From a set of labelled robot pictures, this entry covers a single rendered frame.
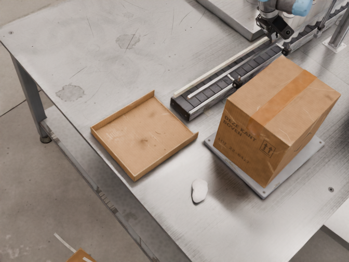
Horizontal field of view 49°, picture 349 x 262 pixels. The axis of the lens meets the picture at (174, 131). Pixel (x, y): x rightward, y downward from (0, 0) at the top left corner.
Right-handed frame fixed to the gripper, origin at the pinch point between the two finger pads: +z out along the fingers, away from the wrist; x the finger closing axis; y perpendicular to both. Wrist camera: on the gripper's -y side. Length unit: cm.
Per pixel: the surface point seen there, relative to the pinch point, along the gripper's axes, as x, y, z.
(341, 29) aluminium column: -26.2, -14.0, 15.8
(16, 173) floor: 142, 69, 26
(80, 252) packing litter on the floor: 139, 7, 27
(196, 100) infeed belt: 44.6, -1.3, -19.4
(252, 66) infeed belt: 16.8, -2.4, -3.4
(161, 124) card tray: 61, 0, -23
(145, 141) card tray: 69, -2, -28
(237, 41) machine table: 9.7, 15.6, 6.5
